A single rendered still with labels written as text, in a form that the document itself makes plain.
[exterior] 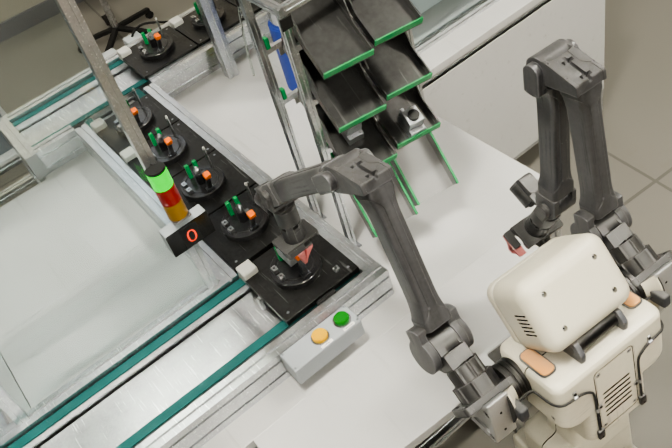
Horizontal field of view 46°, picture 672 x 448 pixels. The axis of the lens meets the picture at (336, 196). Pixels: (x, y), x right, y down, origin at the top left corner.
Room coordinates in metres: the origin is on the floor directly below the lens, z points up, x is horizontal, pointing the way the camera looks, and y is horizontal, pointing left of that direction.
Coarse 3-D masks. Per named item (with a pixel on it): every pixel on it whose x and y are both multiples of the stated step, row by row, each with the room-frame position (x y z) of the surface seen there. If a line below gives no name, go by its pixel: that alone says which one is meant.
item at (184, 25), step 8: (216, 0) 3.01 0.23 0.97; (224, 0) 2.99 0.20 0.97; (216, 8) 2.92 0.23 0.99; (224, 8) 2.93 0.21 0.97; (232, 8) 2.91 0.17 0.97; (176, 16) 2.95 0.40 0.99; (184, 16) 2.97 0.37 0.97; (192, 16) 2.88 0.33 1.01; (200, 16) 2.89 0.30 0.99; (224, 16) 2.86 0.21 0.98; (232, 16) 2.85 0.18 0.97; (176, 24) 2.90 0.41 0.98; (184, 24) 2.90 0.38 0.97; (192, 24) 2.86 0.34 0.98; (200, 24) 2.83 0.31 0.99; (224, 24) 2.81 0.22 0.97; (232, 24) 2.79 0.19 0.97; (184, 32) 2.84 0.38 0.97; (192, 32) 2.82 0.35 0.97; (200, 32) 2.80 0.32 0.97; (192, 40) 2.77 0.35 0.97; (200, 40) 2.75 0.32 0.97; (208, 40) 2.74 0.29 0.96
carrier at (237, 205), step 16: (224, 208) 1.77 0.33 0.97; (240, 208) 1.67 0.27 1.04; (256, 208) 1.71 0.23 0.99; (224, 224) 1.67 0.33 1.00; (240, 224) 1.66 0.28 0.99; (256, 224) 1.63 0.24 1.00; (272, 224) 1.65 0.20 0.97; (208, 240) 1.66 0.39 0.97; (224, 240) 1.64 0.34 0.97; (240, 240) 1.61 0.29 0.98; (256, 240) 1.60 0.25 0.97; (272, 240) 1.58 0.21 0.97; (224, 256) 1.58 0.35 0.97; (240, 256) 1.56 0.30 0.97; (256, 256) 1.55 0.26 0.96
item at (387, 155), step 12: (300, 96) 1.70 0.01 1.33; (312, 96) 1.72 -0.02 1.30; (324, 120) 1.65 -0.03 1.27; (372, 120) 1.61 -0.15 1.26; (324, 132) 1.59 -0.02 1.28; (336, 132) 1.61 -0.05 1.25; (372, 132) 1.59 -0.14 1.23; (336, 144) 1.58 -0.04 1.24; (348, 144) 1.57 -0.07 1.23; (360, 144) 1.57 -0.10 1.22; (372, 144) 1.56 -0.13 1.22; (384, 144) 1.55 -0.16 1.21; (384, 156) 1.52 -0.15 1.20; (396, 156) 1.51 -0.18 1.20
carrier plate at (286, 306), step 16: (320, 240) 1.53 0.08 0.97; (272, 256) 1.52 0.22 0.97; (320, 256) 1.47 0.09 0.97; (336, 256) 1.45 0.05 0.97; (352, 272) 1.39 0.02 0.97; (256, 288) 1.43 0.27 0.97; (272, 288) 1.41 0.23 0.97; (304, 288) 1.38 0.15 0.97; (320, 288) 1.36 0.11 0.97; (336, 288) 1.36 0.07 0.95; (272, 304) 1.36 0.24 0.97; (288, 304) 1.34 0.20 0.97; (304, 304) 1.33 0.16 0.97; (288, 320) 1.29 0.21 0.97
